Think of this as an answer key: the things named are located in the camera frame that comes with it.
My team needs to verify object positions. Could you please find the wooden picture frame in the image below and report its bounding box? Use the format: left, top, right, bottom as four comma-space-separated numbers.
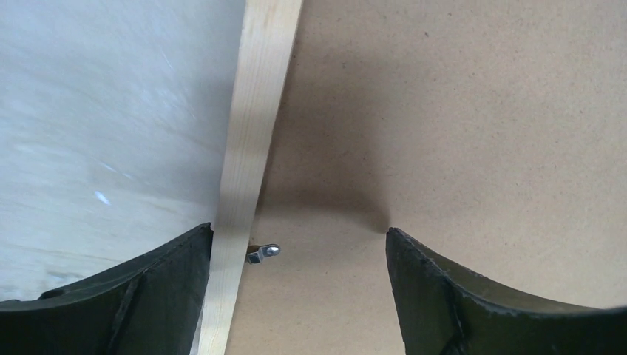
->
198, 1, 302, 355

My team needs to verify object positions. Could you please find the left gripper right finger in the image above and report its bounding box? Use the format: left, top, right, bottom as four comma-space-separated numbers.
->
385, 228, 626, 354

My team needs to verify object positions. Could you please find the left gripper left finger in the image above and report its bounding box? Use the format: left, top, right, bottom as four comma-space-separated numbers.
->
1, 223, 214, 354

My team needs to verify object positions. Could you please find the brown frame backing board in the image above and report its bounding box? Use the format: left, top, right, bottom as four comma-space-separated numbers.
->
226, 1, 626, 354

